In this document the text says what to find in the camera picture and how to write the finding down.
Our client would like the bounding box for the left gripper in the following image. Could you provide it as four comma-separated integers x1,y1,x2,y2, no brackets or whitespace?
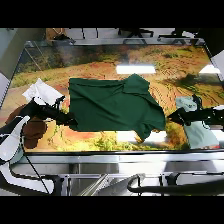
48,109,79,130

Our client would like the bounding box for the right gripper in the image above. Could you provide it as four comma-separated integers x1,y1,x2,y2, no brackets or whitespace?
167,108,193,127

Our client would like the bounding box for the dark green T-shirt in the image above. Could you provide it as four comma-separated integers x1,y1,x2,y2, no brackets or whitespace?
67,73,167,143

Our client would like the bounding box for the pale green garment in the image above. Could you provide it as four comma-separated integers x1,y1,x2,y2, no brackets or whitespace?
175,95,221,150

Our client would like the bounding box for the brown garment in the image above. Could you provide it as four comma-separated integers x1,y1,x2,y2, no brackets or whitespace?
4,103,49,150

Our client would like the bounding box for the white garment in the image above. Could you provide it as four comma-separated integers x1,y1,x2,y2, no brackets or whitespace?
21,77,65,107

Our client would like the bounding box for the black office chair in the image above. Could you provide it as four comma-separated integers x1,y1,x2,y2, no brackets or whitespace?
157,28,198,43
117,28,155,39

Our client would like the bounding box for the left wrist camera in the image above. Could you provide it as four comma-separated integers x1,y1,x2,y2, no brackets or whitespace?
52,95,66,112

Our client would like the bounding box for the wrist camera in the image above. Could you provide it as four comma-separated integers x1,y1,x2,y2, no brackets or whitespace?
52,95,66,112
191,94,203,111

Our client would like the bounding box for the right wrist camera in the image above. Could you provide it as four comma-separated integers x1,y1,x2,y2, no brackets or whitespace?
191,94,203,111

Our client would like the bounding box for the black cable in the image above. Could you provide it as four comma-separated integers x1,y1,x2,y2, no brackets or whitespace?
19,128,52,195
126,173,224,197

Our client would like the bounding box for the silver frame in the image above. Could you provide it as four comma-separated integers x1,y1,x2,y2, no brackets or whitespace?
13,38,224,197

